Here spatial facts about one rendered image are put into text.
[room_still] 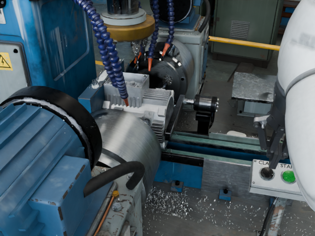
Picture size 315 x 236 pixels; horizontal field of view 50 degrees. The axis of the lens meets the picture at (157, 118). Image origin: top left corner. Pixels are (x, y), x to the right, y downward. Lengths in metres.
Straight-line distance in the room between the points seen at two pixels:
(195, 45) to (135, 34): 0.55
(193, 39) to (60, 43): 0.60
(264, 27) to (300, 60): 3.58
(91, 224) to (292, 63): 0.39
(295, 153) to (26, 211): 0.32
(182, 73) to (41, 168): 0.88
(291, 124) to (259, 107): 1.17
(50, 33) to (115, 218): 0.60
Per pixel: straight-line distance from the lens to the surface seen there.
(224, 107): 1.64
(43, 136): 0.49
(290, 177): 0.86
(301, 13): 0.47
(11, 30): 0.98
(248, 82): 1.63
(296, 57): 0.47
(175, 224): 1.07
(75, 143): 0.53
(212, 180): 1.13
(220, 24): 4.13
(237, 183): 1.13
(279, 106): 0.58
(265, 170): 0.86
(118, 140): 0.78
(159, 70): 1.27
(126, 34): 0.94
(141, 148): 0.81
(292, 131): 0.42
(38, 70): 0.98
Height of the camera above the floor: 1.61
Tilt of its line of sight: 32 degrees down
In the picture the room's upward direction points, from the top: straight up
